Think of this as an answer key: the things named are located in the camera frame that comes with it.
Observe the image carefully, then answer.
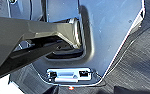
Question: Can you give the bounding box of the white box blue middle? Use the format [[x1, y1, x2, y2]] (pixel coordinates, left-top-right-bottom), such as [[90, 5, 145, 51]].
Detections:
[[45, 67, 93, 84]]

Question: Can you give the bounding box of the thick grey robot limb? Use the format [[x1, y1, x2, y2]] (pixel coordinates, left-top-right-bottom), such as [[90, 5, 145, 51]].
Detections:
[[0, 14, 83, 84]]

